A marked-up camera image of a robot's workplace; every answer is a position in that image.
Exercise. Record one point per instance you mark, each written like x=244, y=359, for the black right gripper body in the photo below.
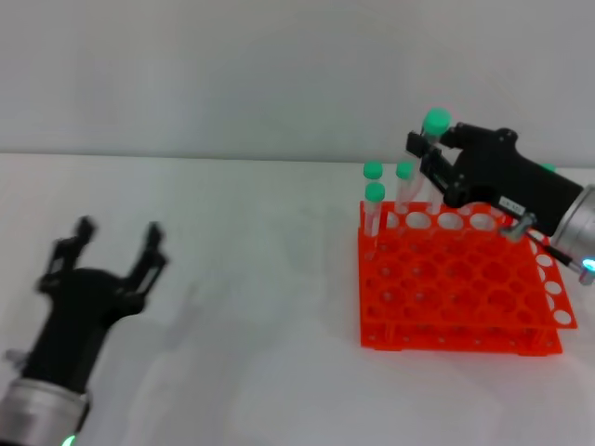
x=506, y=179

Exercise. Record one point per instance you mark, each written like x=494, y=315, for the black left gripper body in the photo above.
x=79, y=316

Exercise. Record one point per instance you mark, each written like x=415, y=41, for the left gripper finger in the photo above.
x=62, y=258
x=146, y=267

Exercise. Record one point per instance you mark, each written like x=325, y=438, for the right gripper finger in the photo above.
x=437, y=174
x=430, y=141

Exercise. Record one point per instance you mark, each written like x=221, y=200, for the green capped clear test tube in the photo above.
x=373, y=170
x=436, y=121
x=374, y=209
x=549, y=167
x=405, y=186

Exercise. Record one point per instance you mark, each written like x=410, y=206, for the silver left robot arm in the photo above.
x=39, y=415

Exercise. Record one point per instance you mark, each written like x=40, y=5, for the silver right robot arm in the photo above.
x=578, y=227

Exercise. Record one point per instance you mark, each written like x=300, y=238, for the orange plastic test tube rack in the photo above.
x=455, y=283

